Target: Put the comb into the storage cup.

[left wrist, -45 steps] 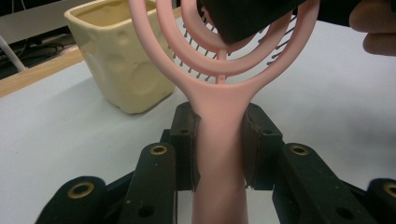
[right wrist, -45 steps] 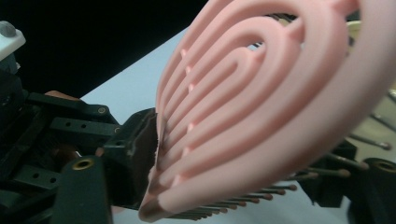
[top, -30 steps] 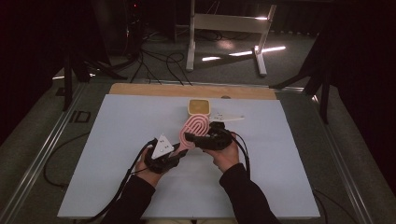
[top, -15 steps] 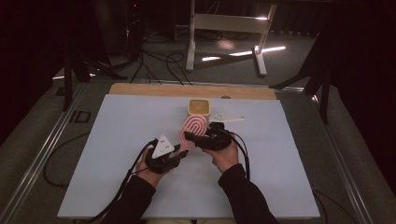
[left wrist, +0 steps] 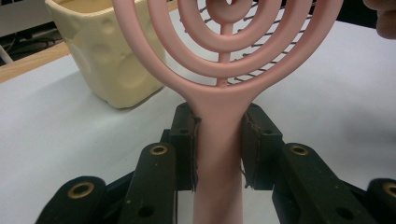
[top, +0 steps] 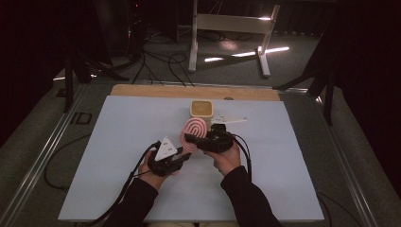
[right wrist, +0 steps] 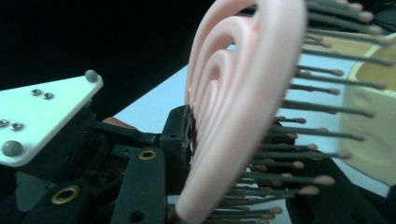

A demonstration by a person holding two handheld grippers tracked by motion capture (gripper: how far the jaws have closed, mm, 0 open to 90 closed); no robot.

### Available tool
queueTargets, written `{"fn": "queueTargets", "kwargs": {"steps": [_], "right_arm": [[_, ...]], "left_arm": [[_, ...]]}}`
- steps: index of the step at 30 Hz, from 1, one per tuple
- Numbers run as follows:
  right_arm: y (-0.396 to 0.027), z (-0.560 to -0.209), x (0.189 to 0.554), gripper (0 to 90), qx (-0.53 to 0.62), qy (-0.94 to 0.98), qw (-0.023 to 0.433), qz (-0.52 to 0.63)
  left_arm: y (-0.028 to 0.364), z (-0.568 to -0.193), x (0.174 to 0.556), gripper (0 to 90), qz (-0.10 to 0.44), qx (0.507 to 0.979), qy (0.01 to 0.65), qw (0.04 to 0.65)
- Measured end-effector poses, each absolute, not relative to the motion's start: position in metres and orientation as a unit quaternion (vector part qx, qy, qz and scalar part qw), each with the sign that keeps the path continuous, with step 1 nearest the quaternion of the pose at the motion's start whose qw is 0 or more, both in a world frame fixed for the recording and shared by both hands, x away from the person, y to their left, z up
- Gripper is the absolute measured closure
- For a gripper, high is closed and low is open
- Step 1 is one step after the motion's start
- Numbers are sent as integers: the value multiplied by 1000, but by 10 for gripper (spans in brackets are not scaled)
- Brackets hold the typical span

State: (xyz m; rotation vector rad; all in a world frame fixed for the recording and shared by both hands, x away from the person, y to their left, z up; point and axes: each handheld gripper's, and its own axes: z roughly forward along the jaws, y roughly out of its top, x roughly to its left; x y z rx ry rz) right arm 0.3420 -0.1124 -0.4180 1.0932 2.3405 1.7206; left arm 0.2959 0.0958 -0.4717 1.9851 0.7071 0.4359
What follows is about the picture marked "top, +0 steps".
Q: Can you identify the person's right hand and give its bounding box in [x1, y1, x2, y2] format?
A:
[204, 142, 243, 178]

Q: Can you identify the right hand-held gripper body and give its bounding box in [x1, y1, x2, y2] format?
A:
[198, 113, 248, 154]

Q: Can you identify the beige square cup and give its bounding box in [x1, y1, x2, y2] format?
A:
[189, 99, 215, 120]

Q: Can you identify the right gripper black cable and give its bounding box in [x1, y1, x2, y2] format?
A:
[230, 132, 253, 183]

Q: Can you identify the pink hairbrush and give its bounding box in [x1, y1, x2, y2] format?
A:
[178, 116, 209, 155]

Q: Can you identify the light blue table mat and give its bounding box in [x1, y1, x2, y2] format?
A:
[57, 95, 325, 222]

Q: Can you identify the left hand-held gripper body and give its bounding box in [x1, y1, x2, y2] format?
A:
[148, 135, 187, 178]

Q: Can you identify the black tripod stand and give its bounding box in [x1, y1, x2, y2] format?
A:
[271, 27, 337, 127]
[61, 37, 131, 114]

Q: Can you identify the person's left hand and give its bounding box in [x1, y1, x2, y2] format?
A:
[137, 151, 181, 192]

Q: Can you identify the metal floor rail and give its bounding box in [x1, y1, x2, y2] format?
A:
[314, 94, 379, 227]
[0, 84, 89, 227]

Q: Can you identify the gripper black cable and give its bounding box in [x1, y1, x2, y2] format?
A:
[230, 132, 253, 183]
[89, 140, 163, 227]

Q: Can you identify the black background cable bundle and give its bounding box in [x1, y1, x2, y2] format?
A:
[131, 29, 196, 88]

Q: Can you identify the wooden table board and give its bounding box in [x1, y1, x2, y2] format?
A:
[110, 83, 282, 102]

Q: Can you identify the white metal stand frame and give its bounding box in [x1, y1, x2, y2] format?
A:
[187, 0, 282, 79]

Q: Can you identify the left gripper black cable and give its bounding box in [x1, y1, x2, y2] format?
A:
[89, 140, 163, 227]

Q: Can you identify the black floor cable loop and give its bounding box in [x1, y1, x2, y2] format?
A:
[43, 133, 93, 191]

